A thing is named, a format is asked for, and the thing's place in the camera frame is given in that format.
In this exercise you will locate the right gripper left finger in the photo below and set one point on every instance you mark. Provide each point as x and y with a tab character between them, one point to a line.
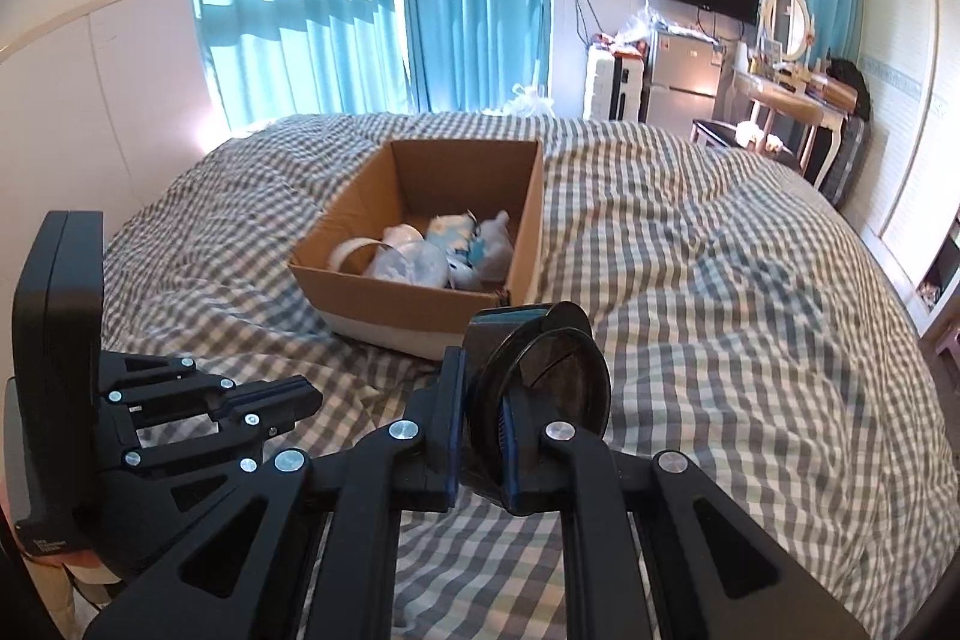
308	546

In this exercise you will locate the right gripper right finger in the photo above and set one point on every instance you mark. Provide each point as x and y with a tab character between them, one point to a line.
651	546

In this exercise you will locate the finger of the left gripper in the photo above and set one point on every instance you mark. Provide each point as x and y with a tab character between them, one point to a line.
157	383
269	408

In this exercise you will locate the white tape roll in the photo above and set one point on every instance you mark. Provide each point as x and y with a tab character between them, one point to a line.
354	256

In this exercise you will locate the clear cotton swab container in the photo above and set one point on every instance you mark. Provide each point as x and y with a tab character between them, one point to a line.
421	265

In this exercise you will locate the blue tissue pack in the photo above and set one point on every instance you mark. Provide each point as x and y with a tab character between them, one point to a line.
453	233

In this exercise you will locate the white bear plush star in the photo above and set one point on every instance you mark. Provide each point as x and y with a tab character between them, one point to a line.
488	259

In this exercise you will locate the black round compact mirror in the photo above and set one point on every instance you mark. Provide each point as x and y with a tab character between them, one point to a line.
527	367

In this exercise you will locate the black phone on gripper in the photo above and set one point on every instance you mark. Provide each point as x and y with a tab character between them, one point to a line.
56	341

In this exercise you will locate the brown cardboard box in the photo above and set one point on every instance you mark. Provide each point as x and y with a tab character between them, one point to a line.
412	181

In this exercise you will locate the checkered bed quilt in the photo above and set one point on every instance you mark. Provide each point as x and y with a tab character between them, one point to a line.
742	320

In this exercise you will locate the clear water jug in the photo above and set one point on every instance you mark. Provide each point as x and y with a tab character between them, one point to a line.
528	101

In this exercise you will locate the white sliding wardrobe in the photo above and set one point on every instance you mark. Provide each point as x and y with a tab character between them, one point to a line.
904	204

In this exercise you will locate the wooden chair black seat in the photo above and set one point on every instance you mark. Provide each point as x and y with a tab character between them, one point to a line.
744	137

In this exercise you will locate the white suitcase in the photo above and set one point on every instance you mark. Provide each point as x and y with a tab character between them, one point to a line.
613	88

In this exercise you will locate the white dressing table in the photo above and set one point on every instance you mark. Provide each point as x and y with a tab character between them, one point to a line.
821	103

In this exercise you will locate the silver mini fridge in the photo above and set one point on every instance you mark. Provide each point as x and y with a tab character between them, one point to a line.
682	79

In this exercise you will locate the black bag on table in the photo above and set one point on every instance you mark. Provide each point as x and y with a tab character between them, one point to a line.
846	72

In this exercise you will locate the oval vanity mirror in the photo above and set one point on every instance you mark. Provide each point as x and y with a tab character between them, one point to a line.
788	27

